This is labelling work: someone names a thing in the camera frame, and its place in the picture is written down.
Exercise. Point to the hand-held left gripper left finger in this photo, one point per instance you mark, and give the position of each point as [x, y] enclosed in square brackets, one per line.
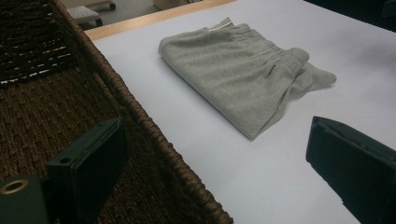
[87, 161]

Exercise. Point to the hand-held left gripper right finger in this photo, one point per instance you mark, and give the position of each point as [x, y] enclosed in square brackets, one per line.
[358, 165]

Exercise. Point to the brown woven basket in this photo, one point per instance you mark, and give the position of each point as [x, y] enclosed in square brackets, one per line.
[37, 118]

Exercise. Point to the grey pants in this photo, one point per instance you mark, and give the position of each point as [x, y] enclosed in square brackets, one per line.
[224, 74]

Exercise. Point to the white wheeled cart base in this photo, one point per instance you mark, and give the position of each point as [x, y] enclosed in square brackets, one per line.
[82, 13]

